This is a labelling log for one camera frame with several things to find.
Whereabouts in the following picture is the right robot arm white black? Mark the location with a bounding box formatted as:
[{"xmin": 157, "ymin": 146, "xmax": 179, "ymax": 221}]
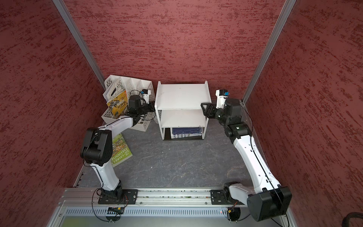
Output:
[{"xmin": 201, "ymin": 98, "xmax": 292, "ymax": 221}]

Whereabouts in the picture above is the white two-tier bookshelf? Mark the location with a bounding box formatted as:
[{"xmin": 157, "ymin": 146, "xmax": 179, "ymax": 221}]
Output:
[{"xmin": 155, "ymin": 81, "xmax": 211, "ymax": 141}]

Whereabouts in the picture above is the green illustrated book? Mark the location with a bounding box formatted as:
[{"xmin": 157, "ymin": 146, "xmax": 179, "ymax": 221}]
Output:
[{"xmin": 111, "ymin": 133, "xmax": 133, "ymax": 167}]

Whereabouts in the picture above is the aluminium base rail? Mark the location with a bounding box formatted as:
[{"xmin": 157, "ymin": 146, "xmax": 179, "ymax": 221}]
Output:
[{"xmin": 58, "ymin": 188, "xmax": 235, "ymax": 207}]

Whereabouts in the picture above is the yellow illustrated children's book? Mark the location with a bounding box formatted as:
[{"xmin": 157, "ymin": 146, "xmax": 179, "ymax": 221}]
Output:
[{"xmin": 107, "ymin": 91, "xmax": 128, "ymax": 119}]

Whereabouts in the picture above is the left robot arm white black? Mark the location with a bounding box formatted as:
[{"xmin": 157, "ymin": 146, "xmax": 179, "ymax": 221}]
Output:
[{"xmin": 80, "ymin": 95, "xmax": 156, "ymax": 204}]

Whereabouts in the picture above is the left aluminium corner post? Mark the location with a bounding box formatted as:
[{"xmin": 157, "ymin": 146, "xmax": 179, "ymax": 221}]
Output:
[{"xmin": 52, "ymin": 0, "xmax": 106, "ymax": 90}]

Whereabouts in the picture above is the right aluminium corner post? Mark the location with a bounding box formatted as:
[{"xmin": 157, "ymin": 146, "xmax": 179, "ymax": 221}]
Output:
[{"xmin": 242, "ymin": 0, "xmax": 296, "ymax": 107}]

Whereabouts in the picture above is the aluminium corner post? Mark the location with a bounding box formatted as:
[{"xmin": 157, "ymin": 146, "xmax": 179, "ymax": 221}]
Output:
[
  {"xmin": 52, "ymin": 0, "xmax": 106, "ymax": 90},
  {"xmin": 242, "ymin": 0, "xmax": 296, "ymax": 107}
]

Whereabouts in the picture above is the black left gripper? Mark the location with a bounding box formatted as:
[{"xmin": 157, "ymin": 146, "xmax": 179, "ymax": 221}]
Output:
[{"xmin": 137, "ymin": 100, "xmax": 161, "ymax": 115}]

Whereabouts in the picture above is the white plastic file organizer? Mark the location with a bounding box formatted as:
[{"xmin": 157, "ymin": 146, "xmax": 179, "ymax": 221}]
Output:
[{"xmin": 102, "ymin": 75, "xmax": 155, "ymax": 124}]

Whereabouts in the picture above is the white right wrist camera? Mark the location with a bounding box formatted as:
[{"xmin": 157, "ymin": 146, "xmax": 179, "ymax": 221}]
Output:
[{"xmin": 216, "ymin": 89, "xmax": 229, "ymax": 109}]

